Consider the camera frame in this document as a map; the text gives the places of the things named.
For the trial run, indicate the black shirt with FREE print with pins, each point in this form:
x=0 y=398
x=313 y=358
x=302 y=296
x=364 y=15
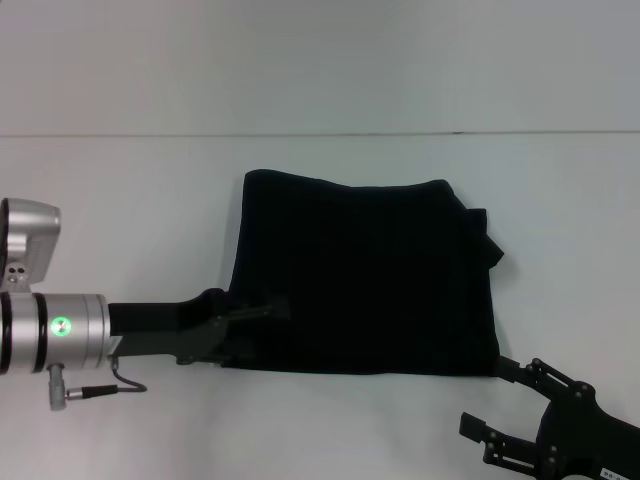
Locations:
x=360 y=260

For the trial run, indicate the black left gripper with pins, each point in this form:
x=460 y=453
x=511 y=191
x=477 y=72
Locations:
x=165 y=327

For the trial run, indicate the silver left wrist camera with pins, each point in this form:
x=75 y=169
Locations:
x=30 y=240

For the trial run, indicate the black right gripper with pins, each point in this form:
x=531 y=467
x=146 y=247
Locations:
x=590 y=440

